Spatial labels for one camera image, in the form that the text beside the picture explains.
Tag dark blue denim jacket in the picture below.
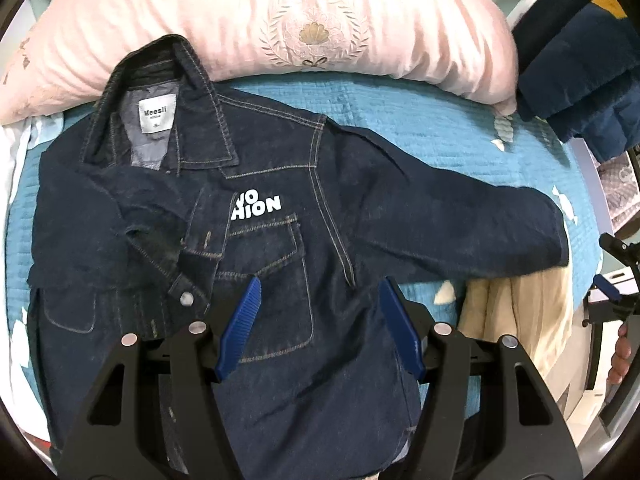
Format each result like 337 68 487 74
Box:
27 34 571 480

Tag white bed sheet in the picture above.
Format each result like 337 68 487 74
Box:
0 117 38 206

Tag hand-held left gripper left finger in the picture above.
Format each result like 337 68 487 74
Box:
55 276 263 480

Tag person's right hand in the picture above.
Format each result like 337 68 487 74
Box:
607 322 633 384

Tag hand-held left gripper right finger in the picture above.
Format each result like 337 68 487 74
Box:
378 276 586 480

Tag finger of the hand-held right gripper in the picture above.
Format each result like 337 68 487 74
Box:
584 275 640 322
599 232 640 262

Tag dark blue hanging clothes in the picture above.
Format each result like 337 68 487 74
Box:
515 0 640 161

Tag beige garment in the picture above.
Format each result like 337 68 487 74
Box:
457 265 573 391

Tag teal quilted blanket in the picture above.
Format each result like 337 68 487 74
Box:
5 72 608 461

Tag grey patterned bedding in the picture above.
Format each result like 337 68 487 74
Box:
595 150 640 241

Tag pink embroidered pillow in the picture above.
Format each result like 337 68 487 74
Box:
0 0 521 126

